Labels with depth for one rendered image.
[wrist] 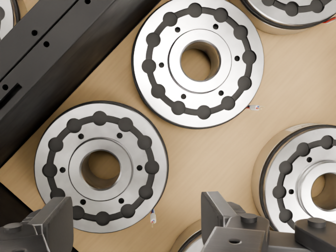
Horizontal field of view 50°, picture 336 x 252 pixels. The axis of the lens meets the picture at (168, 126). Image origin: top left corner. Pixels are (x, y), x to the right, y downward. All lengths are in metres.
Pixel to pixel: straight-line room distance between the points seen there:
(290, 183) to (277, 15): 0.13
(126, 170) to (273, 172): 0.11
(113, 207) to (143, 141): 0.06
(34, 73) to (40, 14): 0.03
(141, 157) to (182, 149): 0.05
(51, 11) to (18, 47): 0.03
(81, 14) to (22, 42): 0.04
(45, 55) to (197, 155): 0.16
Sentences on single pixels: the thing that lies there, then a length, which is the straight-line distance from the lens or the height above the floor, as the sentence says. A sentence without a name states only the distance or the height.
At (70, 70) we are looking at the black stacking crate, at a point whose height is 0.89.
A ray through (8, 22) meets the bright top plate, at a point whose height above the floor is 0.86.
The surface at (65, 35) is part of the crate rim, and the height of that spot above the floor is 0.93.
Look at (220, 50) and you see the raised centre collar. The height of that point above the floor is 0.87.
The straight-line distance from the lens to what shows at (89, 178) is 0.30.
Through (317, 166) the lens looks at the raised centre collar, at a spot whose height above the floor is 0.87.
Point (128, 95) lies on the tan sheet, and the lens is 0.31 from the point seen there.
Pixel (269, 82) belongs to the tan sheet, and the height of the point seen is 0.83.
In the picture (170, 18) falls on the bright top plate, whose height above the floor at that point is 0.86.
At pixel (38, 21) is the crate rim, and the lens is 0.22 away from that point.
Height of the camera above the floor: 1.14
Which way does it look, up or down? 85 degrees down
